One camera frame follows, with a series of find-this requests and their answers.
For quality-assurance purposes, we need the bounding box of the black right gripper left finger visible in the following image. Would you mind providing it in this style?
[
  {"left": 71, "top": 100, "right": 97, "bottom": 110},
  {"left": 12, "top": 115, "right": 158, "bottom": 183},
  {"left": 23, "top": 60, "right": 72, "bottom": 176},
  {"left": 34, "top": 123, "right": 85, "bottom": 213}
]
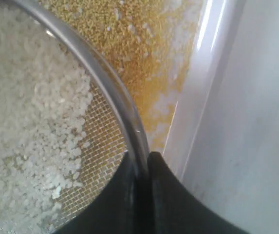
[{"left": 56, "top": 153, "right": 151, "bottom": 234}]

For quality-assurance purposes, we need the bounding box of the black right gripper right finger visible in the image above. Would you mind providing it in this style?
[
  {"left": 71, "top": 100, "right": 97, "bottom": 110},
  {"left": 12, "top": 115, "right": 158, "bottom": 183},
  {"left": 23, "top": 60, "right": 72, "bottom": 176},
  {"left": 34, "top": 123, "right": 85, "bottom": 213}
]
[{"left": 148, "top": 152, "right": 247, "bottom": 234}]

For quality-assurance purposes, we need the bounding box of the round steel mesh sieve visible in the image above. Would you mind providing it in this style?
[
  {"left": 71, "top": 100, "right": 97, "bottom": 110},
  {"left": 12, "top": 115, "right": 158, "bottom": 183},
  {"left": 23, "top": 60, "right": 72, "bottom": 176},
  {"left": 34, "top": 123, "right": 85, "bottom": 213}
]
[{"left": 0, "top": 0, "right": 148, "bottom": 234}]

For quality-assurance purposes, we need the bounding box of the yellow grain mixture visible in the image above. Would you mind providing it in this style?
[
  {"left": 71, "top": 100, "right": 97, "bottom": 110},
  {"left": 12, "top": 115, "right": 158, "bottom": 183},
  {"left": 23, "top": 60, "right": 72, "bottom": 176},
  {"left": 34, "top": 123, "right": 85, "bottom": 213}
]
[{"left": 0, "top": 0, "right": 195, "bottom": 234}]

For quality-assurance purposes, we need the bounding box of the white square plastic tray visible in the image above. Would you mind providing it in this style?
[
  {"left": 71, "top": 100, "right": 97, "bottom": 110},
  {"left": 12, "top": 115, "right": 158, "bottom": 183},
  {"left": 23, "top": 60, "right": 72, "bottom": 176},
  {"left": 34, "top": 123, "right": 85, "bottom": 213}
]
[{"left": 163, "top": 0, "right": 246, "bottom": 180}]

